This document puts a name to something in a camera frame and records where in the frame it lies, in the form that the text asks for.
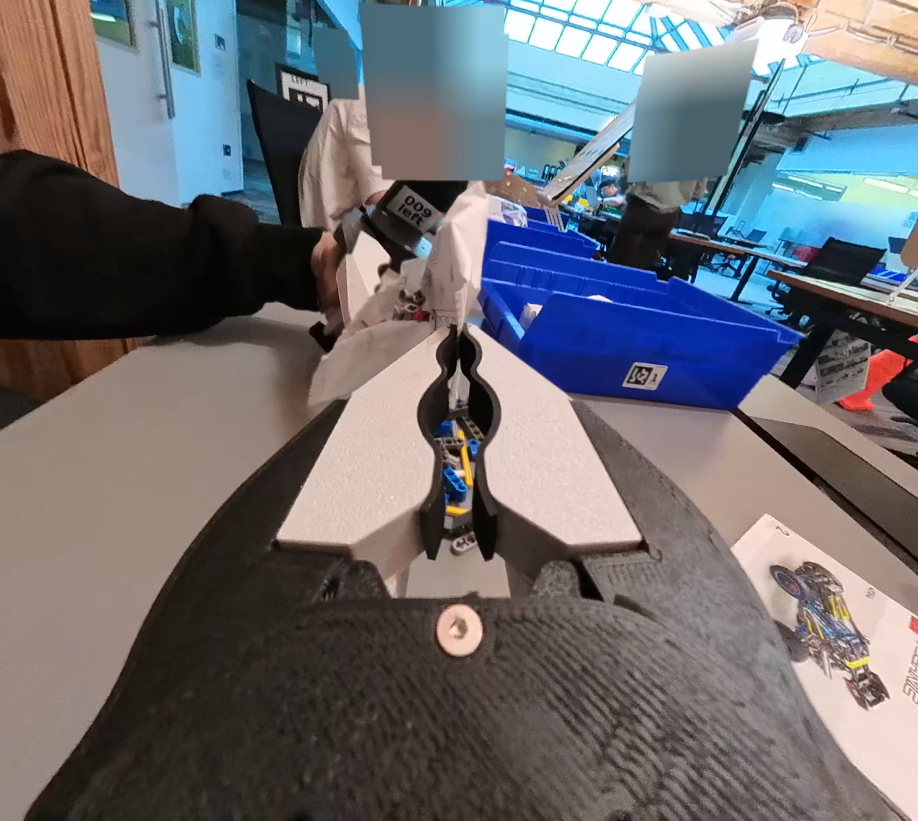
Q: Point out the black framed sign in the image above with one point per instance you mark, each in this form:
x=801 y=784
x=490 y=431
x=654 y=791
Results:
x=301 y=93

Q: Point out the wooden desk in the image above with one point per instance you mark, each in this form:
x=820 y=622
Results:
x=717 y=247
x=846 y=294

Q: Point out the white printed paper bag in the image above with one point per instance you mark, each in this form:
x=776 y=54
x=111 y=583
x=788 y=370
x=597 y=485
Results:
x=459 y=247

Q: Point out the white printed sign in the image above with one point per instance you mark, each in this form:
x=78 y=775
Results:
x=843 y=362

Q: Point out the white instruction booklet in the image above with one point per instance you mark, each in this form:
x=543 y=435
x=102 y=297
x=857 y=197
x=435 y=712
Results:
x=846 y=692

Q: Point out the black office chair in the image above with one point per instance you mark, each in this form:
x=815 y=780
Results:
x=846 y=265
x=280 y=139

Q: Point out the white numbered paper bag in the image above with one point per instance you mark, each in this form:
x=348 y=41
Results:
x=532 y=317

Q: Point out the large blue plastic bin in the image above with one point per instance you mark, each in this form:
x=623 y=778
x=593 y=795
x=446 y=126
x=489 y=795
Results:
x=609 y=362

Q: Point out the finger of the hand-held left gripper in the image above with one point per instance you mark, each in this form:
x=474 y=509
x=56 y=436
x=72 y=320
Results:
x=358 y=276

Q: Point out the person's left hand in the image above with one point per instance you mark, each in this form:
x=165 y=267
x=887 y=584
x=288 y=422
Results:
x=328 y=276

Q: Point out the orange traffic cone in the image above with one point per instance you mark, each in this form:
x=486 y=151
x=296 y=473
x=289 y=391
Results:
x=875 y=380

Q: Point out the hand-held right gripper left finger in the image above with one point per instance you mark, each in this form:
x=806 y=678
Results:
x=358 y=477

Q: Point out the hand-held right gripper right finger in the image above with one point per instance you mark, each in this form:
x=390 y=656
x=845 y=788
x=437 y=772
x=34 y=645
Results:
x=552 y=477

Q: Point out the wooden cabinet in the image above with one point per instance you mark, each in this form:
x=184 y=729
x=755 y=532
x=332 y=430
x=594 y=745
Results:
x=43 y=46

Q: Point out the pile of lego pieces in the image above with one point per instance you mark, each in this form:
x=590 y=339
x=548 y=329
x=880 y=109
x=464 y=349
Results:
x=452 y=477

